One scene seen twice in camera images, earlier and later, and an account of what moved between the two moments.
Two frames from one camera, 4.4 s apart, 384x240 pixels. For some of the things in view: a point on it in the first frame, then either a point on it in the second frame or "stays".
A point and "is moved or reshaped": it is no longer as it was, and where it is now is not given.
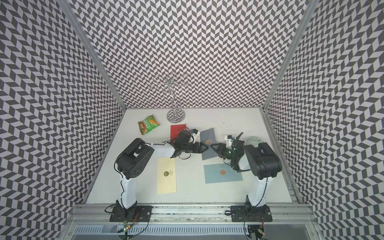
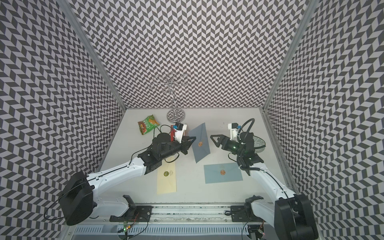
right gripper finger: x=218 y=147 → x=222 y=139
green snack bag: x=147 y=124 stays
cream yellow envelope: x=166 y=177 stays
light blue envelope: x=221 y=173 stays
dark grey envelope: x=208 y=137 is moved or reshaped
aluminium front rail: x=285 y=213 stays
